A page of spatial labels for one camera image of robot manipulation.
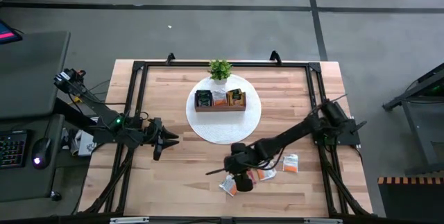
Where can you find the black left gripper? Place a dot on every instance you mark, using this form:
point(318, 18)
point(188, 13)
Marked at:
point(157, 137)

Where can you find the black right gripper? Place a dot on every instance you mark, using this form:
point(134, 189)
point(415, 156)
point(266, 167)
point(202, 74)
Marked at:
point(243, 159)

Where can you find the white orange tea packet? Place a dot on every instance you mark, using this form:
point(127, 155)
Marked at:
point(267, 174)
point(219, 98)
point(227, 185)
point(290, 163)

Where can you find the round white woven placemat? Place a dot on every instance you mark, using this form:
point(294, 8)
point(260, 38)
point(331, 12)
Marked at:
point(225, 127)

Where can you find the dark foil tea packet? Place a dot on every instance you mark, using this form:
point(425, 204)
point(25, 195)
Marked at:
point(204, 98)

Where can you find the wooden three-compartment box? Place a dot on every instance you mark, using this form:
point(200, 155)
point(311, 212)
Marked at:
point(220, 109)

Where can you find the yellow orange tea packet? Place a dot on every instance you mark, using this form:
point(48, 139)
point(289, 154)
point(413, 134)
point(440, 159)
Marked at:
point(236, 97)
point(253, 178)

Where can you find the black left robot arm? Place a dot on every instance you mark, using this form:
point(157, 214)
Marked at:
point(100, 109)

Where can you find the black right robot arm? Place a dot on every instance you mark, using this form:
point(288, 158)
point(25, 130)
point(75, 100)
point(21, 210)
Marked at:
point(295, 132)

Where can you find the white cardboard box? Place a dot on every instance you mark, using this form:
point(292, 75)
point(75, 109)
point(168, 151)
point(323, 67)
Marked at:
point(85, 146)

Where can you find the small green potted plant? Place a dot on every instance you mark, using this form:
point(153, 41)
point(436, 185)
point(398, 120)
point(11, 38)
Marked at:
point(220, 69)

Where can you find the small black knob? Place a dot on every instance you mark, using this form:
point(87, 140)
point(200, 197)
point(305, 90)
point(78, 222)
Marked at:
point(55, 196)

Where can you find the black computer mouse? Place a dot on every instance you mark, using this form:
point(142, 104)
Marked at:
point(41, 151)

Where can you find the grey desk top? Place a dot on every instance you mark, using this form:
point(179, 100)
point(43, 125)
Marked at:
point(31, 75)

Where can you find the backlit black keyboard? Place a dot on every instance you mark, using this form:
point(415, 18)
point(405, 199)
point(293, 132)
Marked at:
point(12, 149)

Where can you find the black case orange striped edge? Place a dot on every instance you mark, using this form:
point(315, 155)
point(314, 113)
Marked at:
point(409, 203)

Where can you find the grey metal cart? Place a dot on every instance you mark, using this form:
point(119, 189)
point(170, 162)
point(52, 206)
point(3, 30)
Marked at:
point(416, 127)

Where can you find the tilted computer screen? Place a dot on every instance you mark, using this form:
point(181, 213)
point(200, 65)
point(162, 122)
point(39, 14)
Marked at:
point(8, 33)

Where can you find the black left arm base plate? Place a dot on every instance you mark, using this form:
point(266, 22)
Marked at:
point(104, 137)

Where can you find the black frame clamp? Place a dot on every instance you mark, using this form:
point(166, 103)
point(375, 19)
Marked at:
point(275, 57)
point(170, 57)

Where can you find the silver metal bracket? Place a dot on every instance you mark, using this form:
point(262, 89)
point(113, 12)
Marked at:
point(322, 221)
point(128, 220)

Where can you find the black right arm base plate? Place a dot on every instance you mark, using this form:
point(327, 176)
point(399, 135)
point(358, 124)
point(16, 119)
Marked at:
point(350, 137)

